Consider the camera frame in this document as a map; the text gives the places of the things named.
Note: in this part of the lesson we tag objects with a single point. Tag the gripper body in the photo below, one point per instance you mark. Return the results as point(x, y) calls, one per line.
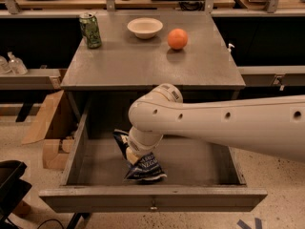
point(137, 146)

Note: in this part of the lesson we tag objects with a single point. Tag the blue chip bag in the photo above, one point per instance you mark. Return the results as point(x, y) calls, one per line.
point(146, 169)

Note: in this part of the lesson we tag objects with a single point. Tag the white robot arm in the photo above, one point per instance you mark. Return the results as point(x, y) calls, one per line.
point(272, 126)

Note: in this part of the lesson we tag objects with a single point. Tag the small drawer knob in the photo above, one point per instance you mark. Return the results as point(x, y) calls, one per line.
point(153, 207)

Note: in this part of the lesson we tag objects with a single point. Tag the grey open top drawer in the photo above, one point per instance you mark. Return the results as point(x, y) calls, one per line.
point(200, 176)

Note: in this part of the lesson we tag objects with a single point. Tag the grey cabinet counter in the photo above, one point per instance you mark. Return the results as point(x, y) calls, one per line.
point(125, 62)

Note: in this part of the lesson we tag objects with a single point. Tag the cardboard box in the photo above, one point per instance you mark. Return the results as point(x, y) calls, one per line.
point(53, 125)

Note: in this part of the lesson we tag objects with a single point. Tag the grey low side shelf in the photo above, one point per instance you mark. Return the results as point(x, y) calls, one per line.
point(34, 79)

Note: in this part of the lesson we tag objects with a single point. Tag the black chair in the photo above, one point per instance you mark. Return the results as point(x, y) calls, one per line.
point(12, 189)

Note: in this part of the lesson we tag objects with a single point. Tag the orange fruit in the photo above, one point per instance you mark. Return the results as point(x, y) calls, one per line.
point(177, 39)

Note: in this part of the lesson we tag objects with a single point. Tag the white bowl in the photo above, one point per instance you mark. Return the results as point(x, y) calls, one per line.
point(145, 28)

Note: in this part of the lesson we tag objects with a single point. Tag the green soda can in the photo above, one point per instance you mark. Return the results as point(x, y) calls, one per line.
point(90, 30)

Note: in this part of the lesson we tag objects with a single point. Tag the clear plastic bottle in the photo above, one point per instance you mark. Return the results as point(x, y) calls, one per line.
point(16, 64)

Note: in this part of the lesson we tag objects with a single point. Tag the white pump dispenser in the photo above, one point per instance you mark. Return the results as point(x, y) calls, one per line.
point(230, 47)

